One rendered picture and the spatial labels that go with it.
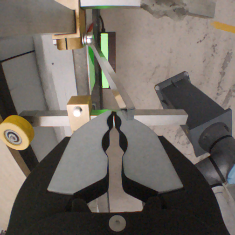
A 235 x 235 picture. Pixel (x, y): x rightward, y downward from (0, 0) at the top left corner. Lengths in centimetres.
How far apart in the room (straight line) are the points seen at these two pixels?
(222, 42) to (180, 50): 41
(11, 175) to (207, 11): 64
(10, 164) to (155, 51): 111
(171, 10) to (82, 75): 30
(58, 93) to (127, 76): 72
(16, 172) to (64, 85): 34
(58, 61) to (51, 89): 12
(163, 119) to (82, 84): 26
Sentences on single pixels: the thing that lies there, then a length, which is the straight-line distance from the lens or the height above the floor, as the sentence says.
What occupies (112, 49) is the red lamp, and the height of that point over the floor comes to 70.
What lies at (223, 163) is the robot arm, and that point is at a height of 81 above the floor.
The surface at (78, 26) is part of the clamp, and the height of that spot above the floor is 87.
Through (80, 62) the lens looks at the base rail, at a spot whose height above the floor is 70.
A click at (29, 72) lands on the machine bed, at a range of 53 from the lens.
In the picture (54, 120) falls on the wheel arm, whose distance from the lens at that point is 36.
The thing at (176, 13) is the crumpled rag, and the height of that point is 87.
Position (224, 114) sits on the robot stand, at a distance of 84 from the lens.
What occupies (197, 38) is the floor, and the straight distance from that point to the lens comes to 131.
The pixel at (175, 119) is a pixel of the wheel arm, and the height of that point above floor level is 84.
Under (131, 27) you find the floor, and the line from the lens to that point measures 113.
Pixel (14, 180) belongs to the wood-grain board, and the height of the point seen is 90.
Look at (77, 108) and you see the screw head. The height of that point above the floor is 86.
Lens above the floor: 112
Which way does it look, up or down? 57 degrees down
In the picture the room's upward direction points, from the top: 176 degrees clockwise
